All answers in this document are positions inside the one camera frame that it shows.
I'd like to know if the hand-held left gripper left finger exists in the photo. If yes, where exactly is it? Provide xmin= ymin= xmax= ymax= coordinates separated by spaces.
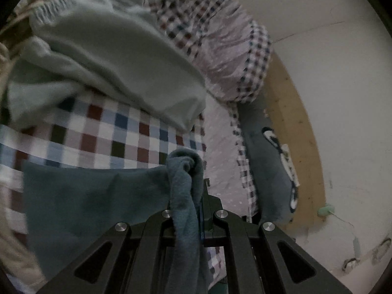
xmin=37 ymin=210 xmax=177 ymax=294

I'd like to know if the small checkered pink quilt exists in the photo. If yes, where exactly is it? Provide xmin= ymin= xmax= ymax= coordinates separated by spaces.
xmin=143 ymin=0 xmax=274 ymax=222

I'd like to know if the wooden bed board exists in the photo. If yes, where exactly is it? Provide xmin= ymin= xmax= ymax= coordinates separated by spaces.
xmin=264 ymin=51 xmax=327 ymax=231

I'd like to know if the light grey-green garment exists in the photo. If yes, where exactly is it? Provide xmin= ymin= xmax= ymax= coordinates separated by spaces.
xmin=5 ymin=0 xmax=208 ymax=134

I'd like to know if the beige garment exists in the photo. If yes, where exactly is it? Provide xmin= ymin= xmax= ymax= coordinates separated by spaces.
xmin=0 ymin=213 xmax=47 ymax=290

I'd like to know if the teal garment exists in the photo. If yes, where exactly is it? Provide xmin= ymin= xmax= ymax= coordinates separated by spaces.
xmin=22 ymin=148 xmax=215 ymax=294

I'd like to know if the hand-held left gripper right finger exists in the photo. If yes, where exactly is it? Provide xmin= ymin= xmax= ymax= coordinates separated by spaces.
xmin=198 ymin=178 xmax=353 ymax=294

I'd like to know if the large checkered bed sheet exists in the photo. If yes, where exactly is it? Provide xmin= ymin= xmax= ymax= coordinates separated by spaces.
xmin=0 ymin=93 xmax=227 ymax=294

